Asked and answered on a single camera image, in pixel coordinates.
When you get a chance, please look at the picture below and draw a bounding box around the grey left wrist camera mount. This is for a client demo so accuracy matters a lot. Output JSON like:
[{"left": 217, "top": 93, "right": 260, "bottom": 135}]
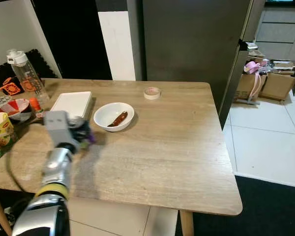
[{"left": 43, "top": 111, "right": 72, "bottom": 144}]

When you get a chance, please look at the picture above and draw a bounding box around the grey steel fridge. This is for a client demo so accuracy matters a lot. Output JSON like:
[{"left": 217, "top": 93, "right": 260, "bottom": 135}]
[{"left": 127, "top": 0, "right": 266, "bottom": 129}]

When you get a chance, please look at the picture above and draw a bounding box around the black rug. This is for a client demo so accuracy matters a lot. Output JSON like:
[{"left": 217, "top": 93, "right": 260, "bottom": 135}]
[{"left": 175, "top": 175, "right": 295, "bottom": 236}]

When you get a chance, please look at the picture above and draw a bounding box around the pink plastic object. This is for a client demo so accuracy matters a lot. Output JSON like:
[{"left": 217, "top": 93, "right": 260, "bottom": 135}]
[{"left": 244, "top": 61, "right": 266, "bottom": 100}]

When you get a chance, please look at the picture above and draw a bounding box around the yellow cup noodle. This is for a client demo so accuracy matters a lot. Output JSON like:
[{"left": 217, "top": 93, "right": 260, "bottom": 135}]
[{"left": 0, "top": 112, "right": 18, "bottom": 151}]

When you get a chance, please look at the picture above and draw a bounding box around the black foam mat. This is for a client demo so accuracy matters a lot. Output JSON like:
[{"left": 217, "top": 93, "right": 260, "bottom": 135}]
[{"left": 0, "top": 48, "right": 60, "bottom": 96}]

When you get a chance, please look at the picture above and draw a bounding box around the white rectangular box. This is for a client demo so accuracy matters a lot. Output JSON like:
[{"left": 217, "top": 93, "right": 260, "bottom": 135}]
[{"left": 50, "top": 91, "right": 92, "bottom": 119}]

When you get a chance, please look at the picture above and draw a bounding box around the black cable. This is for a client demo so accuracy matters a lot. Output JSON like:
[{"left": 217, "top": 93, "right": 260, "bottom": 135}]
[{"left": 5, "top": 147, "right": 41, "bottom": 193}]

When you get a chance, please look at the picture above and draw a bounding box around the white round lid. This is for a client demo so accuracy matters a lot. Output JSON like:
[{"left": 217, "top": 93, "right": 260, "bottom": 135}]
[{"left": 0, "top": 96, "right": 13, "bottom": 109}]

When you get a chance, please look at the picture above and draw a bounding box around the brown cardboard box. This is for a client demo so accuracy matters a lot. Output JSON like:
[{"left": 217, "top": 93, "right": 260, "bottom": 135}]
[{"left": 235, "top": 69, "right": 295, "bottom": 104}]

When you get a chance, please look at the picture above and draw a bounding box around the wooden table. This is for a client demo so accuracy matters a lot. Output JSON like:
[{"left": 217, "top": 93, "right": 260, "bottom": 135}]
[{"left": 0, "top": 79, "right": 243, "bottom": 236}]

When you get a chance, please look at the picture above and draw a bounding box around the small orange bottle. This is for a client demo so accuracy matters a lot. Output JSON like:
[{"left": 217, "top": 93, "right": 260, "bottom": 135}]
[{"left": 29, "top": 97, "right": 43, "bottom": 117}]

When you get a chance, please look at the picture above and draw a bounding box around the tape roll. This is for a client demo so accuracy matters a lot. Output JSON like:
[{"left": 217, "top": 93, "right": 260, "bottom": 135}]
[{"left": 144, "top": 87, "right": 161, "bottom": 100}]

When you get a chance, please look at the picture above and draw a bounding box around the brown sausage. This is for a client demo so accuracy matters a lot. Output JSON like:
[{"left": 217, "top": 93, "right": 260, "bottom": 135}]
[{"left": 108, "top": 111, "right": 129, "bottom": 128}]

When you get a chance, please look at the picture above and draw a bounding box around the clear water bottle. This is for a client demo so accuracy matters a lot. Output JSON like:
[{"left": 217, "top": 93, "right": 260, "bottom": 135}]
[{"left": 6, "top": 49, "right": 50, "bottom": 104}]

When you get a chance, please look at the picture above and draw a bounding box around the grey fridge door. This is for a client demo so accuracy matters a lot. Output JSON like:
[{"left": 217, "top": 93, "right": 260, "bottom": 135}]
[{"left": 219, "top": 48, "right": 250, "bottom": 129}]

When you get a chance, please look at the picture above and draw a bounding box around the black kitchen counter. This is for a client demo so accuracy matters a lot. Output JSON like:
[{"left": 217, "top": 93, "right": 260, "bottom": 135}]
[{"left": 265, "top": 0, "right": 295, "bottom": 8}]

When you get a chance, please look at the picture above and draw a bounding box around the orange black device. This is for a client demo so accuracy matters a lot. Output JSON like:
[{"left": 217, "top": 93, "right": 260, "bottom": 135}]
[{"left": 0, "top": 76, "right": 38, "bottom": 97}]

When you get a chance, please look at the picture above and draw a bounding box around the red white bowl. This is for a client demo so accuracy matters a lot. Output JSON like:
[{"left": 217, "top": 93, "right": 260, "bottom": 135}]
[{"left": 0, "top": 98, "right": 33, "bottom": 121}]

